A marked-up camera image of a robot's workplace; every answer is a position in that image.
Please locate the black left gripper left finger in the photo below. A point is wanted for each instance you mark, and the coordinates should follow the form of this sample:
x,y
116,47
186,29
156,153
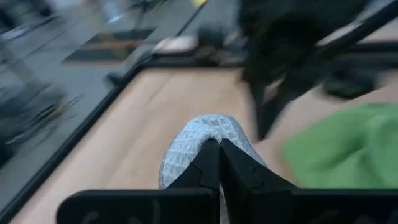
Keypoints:
x,y
202,174

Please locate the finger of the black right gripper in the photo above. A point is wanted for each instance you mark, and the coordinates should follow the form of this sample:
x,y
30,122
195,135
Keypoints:
x,y
259,109
289,96

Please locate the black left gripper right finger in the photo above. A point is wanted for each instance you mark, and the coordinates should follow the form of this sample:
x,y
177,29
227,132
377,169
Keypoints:
x,y
242,177

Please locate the grey microfiber towel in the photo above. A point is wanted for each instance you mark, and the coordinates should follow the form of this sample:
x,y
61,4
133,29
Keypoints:
x,y
202,127

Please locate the bright green microfiber towel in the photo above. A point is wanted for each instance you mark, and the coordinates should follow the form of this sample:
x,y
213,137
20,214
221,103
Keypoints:
x,y
342,149

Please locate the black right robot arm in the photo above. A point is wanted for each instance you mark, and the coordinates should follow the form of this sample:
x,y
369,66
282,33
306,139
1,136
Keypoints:
x,y
348,84

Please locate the black hazard-striped floor mat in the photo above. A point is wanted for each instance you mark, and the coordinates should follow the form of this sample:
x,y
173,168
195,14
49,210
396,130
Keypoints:
x,y
109,46

